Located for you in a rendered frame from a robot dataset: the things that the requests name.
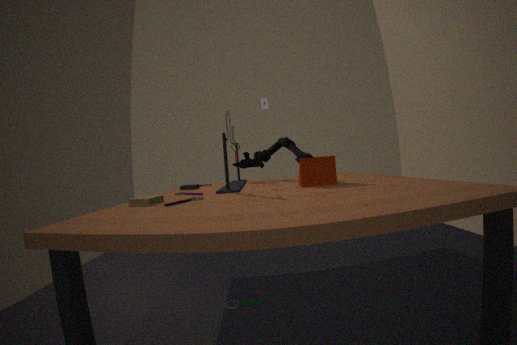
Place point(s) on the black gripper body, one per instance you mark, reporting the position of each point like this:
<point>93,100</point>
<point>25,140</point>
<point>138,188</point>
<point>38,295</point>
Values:
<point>249,163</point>

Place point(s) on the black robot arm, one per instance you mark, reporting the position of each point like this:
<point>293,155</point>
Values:
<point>266,154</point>

